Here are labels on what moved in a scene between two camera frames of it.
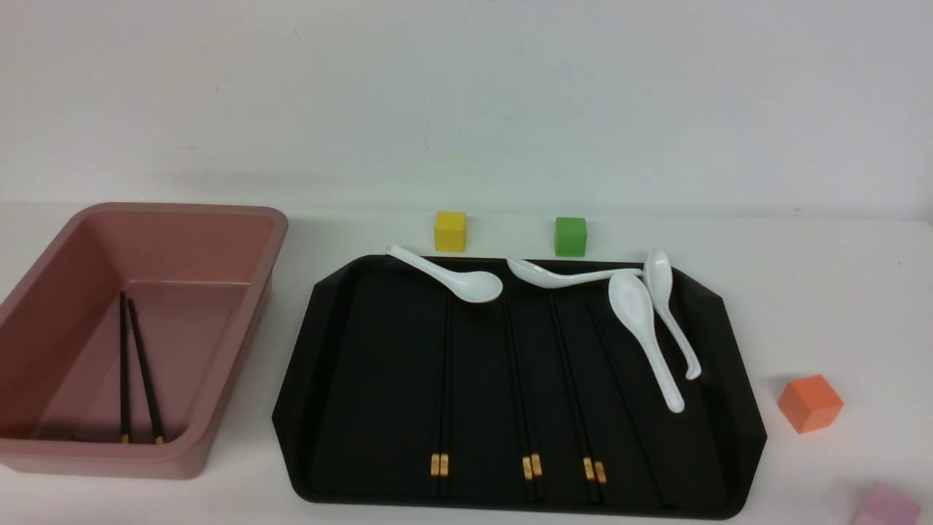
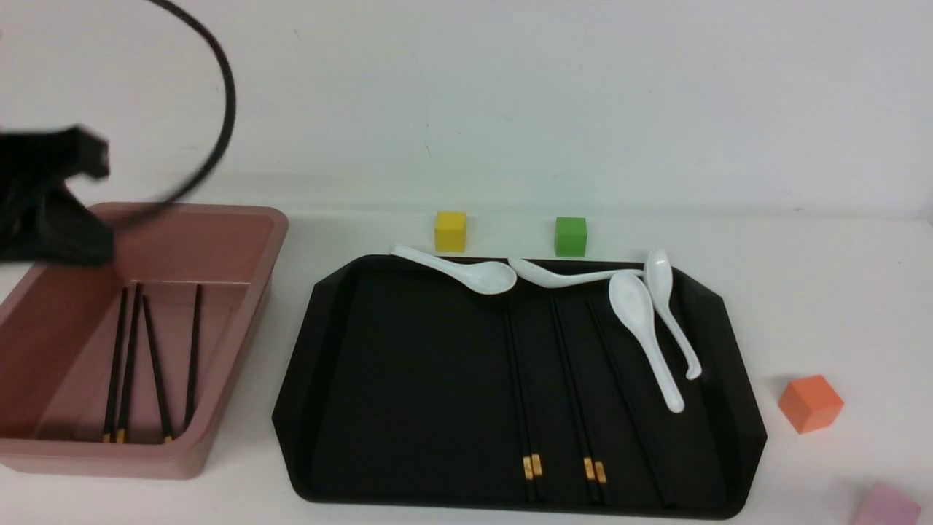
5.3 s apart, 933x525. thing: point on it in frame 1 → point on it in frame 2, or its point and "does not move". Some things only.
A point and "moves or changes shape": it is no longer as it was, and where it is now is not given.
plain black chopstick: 627,407 does not move
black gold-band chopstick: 444,453 → 198,300
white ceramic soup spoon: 630,300 does not move
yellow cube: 450,232 does not move
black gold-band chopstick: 599,467 does not move
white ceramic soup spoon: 473,286 moves or changes shape
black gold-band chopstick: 527,461 does not move
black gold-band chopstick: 436,440 → 130,370
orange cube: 810,404 does not move
